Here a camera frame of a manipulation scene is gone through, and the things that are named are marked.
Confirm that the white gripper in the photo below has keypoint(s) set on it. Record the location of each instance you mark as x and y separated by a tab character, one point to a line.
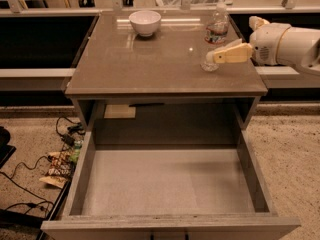
265	43

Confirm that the clear plastic water bottle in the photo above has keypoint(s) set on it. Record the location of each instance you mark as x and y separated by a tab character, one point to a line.
215	35

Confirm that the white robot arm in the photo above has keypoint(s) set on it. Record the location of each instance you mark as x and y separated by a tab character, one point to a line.
299	48

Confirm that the grey drawer cabinet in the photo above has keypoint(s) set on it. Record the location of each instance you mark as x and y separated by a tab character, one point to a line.
134	91

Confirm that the open grey top drawer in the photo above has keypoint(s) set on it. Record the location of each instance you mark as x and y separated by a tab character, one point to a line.
171	172

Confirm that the white ceramic bowl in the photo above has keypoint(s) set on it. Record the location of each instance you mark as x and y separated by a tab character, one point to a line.
145	22

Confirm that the black power adapter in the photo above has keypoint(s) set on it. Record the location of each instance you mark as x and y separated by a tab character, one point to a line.
67	139

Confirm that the black object at left edge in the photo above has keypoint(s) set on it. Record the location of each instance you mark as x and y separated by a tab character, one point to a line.
6	150

